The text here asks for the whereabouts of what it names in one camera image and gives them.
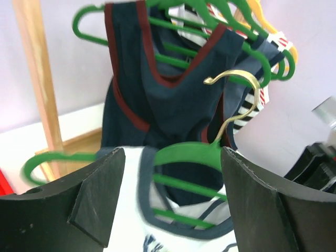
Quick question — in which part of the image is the blue grey tank top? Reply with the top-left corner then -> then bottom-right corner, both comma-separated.
225,34 -> 286,150

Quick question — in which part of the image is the yellow hanger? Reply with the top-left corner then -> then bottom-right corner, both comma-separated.
247,0 -> 298,63

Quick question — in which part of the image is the green hanger with navy top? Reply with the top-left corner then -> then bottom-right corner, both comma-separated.
72,0 -> 274,86

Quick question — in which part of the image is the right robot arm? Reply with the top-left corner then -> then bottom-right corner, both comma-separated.
284,142 -> 335,194

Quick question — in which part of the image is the wooden clothes rack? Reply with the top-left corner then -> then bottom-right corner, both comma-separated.
12,0 -> 103,182

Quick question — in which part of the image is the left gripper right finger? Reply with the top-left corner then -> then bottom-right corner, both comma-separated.
221,147 -> 335,252

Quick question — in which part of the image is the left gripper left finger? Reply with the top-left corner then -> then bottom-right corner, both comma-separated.
1,148 -> 125,251

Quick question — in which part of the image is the black white striped tank top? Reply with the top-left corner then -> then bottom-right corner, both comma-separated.
168,4 -> 264,135

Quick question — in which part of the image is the green hanger with blue top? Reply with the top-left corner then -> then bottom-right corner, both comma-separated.
183,0 -> 296,81

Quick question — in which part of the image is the white printed tank top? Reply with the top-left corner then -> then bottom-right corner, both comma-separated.
105,146 -> 238,251

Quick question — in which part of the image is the navy maroon-trimmed tank top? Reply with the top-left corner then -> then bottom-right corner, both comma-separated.
101,1 -> 244,149

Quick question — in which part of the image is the red plastic tray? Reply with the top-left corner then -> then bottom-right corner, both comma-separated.
0,171 -> 14,196

